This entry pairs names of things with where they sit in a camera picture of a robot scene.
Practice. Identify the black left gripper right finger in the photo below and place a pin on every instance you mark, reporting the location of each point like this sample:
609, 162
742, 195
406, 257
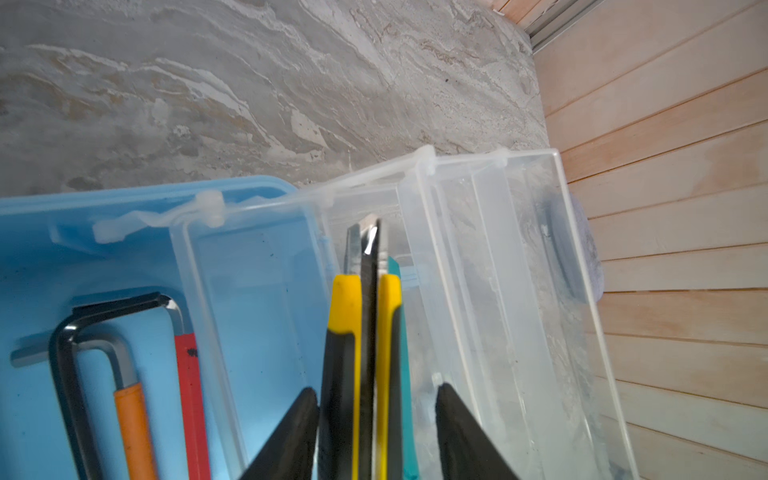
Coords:
466, 452

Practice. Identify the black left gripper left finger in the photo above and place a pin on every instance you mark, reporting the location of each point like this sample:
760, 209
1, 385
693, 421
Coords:
289, 451

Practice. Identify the teal handled tool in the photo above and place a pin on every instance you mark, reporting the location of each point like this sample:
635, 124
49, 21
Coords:
410, 459

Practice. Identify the yellow black utility knife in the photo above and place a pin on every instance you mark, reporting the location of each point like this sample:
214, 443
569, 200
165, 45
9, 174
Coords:
360, 426

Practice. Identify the red handled tool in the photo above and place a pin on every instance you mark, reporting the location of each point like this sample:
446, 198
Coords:
191, 395

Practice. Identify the blue clear-lid tool box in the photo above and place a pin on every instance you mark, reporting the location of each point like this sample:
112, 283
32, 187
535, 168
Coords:
428, 317

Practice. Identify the orange handled screwdriver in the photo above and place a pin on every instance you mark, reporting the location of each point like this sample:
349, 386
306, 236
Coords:
129, 401

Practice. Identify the black hex key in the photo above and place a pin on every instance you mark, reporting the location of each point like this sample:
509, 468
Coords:
62, 359

